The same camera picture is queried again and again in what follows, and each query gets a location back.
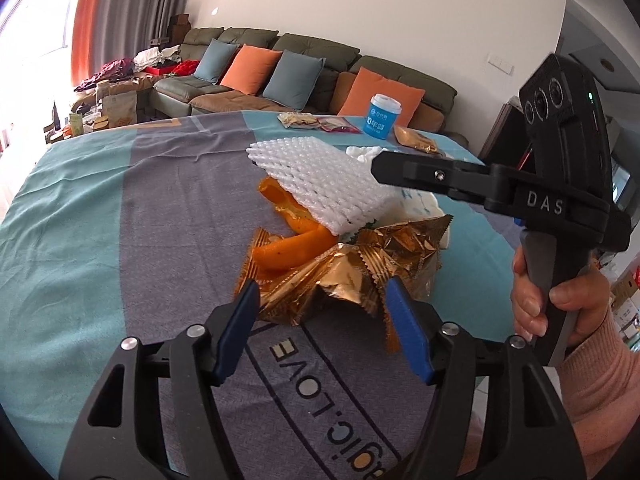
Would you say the person's right forearm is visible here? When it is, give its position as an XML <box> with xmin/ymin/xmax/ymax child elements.
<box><xmin>555</xmin><ymin>305</ymin><xmax>640</xmax><ymax>480</ymax></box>

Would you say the long orange peel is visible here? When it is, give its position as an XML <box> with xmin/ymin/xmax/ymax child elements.
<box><xmin>250</xmin><ymin>224</ymin><xmax>337</xmax><ymax>272</ymax></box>

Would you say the wide orange curtain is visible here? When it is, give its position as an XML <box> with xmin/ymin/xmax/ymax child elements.
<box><xmin>72</xmin><ymin>0</ymin><xmax>112</xmax><ymax>87</ymax></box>

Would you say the short orange peel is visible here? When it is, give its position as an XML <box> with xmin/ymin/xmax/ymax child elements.
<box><xmin>257</xmin><ymin>178</ymin><xmax>323</xmax><ymax>234</ymax></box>

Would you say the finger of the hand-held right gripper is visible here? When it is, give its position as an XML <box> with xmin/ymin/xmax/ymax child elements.
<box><xmin>370</xmin><ymin>151</ymin><xmax>494</xmax><ymax>202</ymax></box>

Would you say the crumpled white tissue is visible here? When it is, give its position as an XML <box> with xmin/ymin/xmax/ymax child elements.
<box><xmin>346</xmin><ymin>146</ymin><xmax>385</xmax><ymax>165</ymax></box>

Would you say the orange cushion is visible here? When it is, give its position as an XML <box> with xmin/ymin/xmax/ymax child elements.
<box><xmin>337</xmin><ymin>67</ymin><xmax>426</xmax><ymax>128</ymax></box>
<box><xmin>220</xmin><ymin>45</ymin><xmax>283</xmax><ymax>96</ymax></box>

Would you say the white clothes pile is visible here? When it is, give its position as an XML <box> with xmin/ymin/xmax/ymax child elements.
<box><xmin>134</xmin><ymin>45</ymin><xmax>182</xmax><ymax>70</ymax></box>

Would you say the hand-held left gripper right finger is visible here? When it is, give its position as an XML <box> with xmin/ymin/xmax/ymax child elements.
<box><xmin>382</xmin><ymin>276</ymin><xmax>587</xmax><ymax>480</ymax></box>

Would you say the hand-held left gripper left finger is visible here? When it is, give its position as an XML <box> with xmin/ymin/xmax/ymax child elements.
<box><xmin>59</xmin><ymin>280</ymin><xmax>263</xmax><ymax>480</ymax></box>

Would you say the person's right hand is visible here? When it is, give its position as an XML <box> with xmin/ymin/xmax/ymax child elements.
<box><xmin>512</xmin><ymin>248</ymin><xmax>614</xmax><ymax>357</ymax></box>

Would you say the dark wooden cabinet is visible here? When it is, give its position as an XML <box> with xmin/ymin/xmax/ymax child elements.
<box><xmin>477</xmin><ymin>95</ymin><xmax>533</xmax><ymax>173</ymax></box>

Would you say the grey curtain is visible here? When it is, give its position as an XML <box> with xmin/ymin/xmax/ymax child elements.
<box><xmin>100</xmin><ymin>0</ymin><xmax>206</xmax><ymax>61</ymax></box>

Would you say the white foam fruit net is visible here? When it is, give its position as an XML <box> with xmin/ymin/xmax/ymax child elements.
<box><xmin>247</xmin><ymin>136</ymin><xmax>401</xmax><ymax>237</ymax></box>

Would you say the large gold foil wrapper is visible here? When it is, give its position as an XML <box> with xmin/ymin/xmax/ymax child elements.
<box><xmin>237</xmin><ymin>227</ymin><xmax>395</xmax><ymax>328</ymax></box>

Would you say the blue paper cup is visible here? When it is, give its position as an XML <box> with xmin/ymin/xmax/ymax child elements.
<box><xmin>363</xmin><ymin>94</ymin><xmax>403</xmax><ymax>140</ymax></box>

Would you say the gold snack packet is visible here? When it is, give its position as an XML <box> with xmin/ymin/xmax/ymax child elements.
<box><xmin>393</xmin><ymin>125</ymin><xmax>447</xmax><ymax>157</ymax></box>

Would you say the blue cushion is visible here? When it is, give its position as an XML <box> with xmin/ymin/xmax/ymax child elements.
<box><xmin>194</xmin><ymin>39</ymin><xmax>241</xmax><ymax>85</ymax></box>
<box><xmin>262</xmin><ymin>50</ymin><xmax>327</xmax><ymax>112</ymax></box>

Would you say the crumpled gold foil wrapper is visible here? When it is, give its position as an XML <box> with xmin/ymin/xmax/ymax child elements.
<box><xmin>362</xmin><ymin>214</ymin><xmax>455</xmax><ymax>281</ymax></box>

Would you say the brown box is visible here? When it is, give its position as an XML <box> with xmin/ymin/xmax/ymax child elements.
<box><xmin>167</xmin><ymin>14</ymin><xmax>192</xmax><ymax>44</ymax></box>

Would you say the white printed plastic bag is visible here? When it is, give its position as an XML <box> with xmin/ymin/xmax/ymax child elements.
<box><xmin>394</xmin><ymin>189</ymin><xmax>453</xmax><ymax>248</ymax></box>

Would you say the olive and brown sofa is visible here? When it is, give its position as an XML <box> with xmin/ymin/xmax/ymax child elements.
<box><xmin>150</xmin><ymin>27</ymin><xmax>468</xmax><ymax>143</ymax></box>

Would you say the clear nut packet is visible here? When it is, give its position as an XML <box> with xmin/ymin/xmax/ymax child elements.
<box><xmin>277</xmin><ymin>112</ymin><xmax>321</xmax><ymax>131</ymax></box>

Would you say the teal grey tablecloth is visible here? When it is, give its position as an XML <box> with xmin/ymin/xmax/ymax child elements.
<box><xmin>0</xmin><ymin>110</ymin><xmax>566</xmax><ymax>480</ymax></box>

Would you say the maroon clothes pile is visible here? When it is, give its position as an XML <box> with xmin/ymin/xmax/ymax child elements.
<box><xmin>77</xmin><ymin>57</ymin><xmax>137</xmax><ymax>92</ymax></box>

